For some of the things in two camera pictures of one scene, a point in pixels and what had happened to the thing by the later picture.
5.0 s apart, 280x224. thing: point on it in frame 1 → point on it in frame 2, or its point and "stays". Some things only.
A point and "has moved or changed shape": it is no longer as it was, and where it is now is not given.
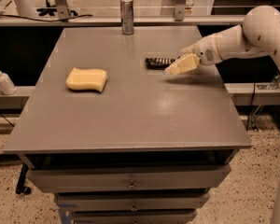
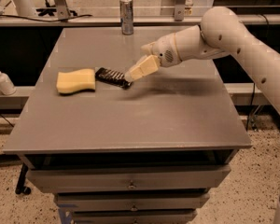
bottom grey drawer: (134, 217) stays
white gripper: (205, 52) → (165, 51)
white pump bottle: (4, 81) stays
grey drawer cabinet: (148, 148) stays
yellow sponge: (79, 78) has moved or changed shape
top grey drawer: (127, 176) stays
